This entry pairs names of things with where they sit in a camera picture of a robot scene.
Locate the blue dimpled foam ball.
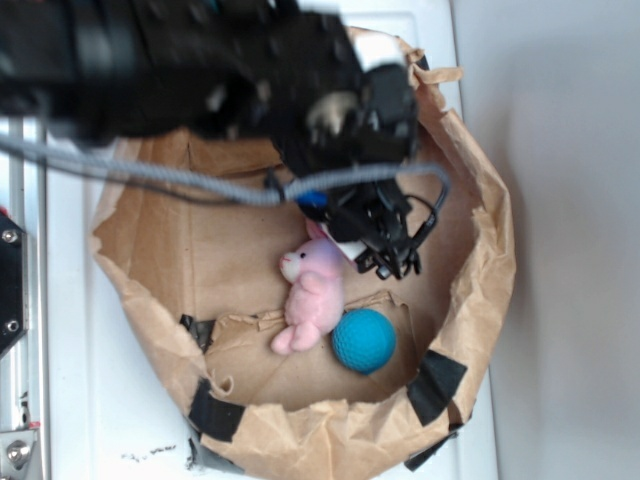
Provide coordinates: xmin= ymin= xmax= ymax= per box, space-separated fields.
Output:
xmin=331 ymin=308 xmax=397 ymax=375

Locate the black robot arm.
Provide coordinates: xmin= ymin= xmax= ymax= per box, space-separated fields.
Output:
xmin=1 ymin=1 xmax=427 ymax=278

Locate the brown paper-lined cardboard box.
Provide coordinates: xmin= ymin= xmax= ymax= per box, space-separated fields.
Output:
xmin=90 ymin=46 xmax=516 ymax=479

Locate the pink plush bunny toy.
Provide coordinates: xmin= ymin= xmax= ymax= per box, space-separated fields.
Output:
xmin=271 ymin=220 xmax=344 ymax=355

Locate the grey braided cable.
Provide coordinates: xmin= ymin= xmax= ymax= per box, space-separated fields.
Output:
xmin=0 ymin=134 xmax=452 ymax=251

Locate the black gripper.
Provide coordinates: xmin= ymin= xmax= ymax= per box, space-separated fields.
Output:
xmin=269 ymin=12 xmax=422 ymax=280

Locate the silver aluminium frame rail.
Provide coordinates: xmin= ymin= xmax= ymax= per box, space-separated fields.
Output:
xmin=0 ymin=115 xmax=52 ymax=480

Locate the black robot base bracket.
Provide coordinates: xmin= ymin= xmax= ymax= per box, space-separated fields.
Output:
xmin=0 ymin=208 xmax=26 ymax=357

